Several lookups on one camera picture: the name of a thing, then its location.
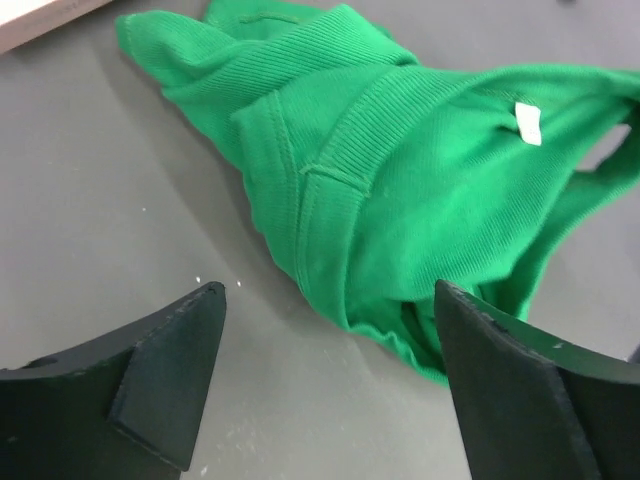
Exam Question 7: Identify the pink board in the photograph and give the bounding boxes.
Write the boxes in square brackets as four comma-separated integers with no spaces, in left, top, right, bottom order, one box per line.
[1,0,111,54]

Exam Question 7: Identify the green tank top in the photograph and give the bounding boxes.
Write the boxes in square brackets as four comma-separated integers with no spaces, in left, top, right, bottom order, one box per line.
[115,1,639,384]

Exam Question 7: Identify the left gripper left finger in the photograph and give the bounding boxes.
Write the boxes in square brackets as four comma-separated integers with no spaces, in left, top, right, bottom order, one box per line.
[1,282,226,479]

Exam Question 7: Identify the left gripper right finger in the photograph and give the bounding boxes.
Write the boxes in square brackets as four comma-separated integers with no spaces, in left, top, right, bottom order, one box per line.
[435,280,639,479]

